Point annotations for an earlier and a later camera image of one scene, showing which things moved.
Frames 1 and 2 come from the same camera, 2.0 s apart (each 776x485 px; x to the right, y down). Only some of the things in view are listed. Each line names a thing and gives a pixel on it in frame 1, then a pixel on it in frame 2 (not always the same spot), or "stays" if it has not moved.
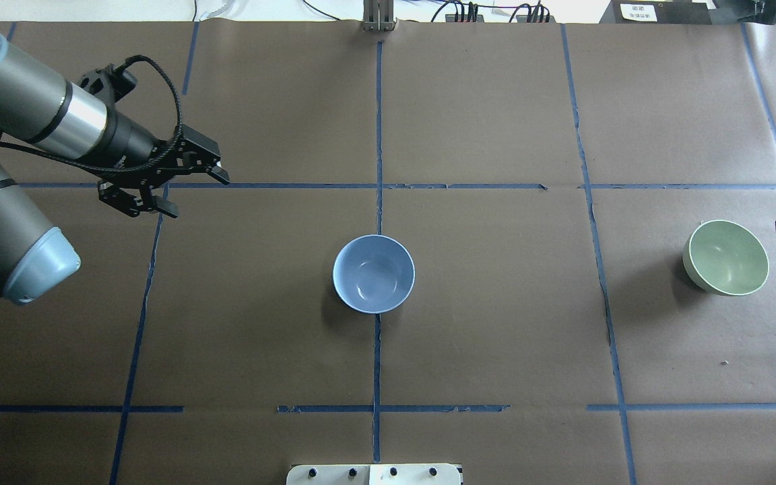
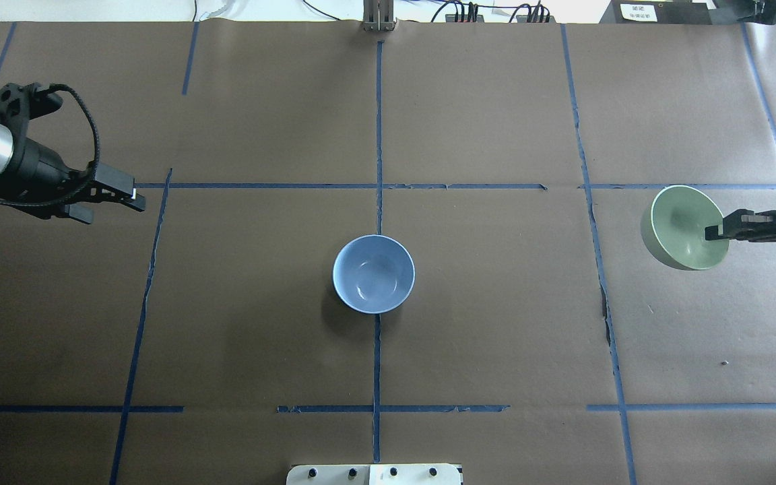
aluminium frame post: (378, 15) stays
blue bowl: (373, 273) stays
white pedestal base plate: (374, 474) stays
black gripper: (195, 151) -> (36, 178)
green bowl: (724, 257) -> (673, 223)
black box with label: (658, 12) stays
